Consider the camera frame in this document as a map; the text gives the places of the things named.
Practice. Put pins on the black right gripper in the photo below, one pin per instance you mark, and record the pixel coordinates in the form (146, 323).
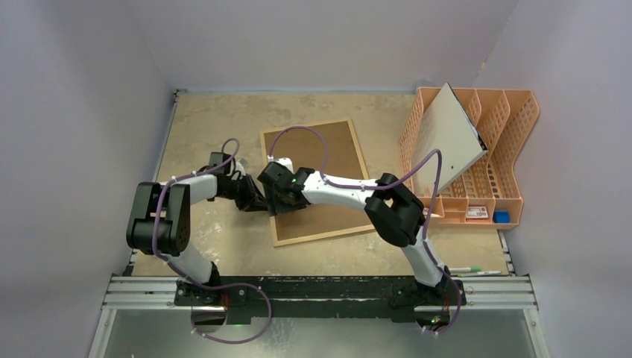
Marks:
(279, 198)

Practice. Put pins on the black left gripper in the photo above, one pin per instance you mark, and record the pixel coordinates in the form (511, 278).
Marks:
(253, 197)

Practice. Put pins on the light wooden picture frame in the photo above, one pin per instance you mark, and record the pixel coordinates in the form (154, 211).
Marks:
(321, 236)

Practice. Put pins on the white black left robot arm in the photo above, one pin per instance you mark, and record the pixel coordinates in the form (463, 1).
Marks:
(160, 219)

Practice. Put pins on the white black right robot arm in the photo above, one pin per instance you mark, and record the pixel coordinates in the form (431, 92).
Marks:
(396, 213)

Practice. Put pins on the grey white board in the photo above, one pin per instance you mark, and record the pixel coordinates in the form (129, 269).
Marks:
(443, 123)

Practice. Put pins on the small red white box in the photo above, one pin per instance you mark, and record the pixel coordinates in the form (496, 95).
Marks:
(477, 213)

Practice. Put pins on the green capped marker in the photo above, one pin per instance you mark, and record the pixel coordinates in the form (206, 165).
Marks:
(464, 270)

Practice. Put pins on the orange plastic desk organizer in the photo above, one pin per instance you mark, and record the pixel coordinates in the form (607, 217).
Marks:
(480, 133)

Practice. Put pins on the blue small block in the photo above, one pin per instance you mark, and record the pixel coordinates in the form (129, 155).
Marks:
(501, 217)

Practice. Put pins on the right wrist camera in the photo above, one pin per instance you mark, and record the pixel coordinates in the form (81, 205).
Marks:
(283, 161)

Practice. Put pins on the aluminium rail base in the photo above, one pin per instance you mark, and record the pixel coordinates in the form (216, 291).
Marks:
(397, 298)

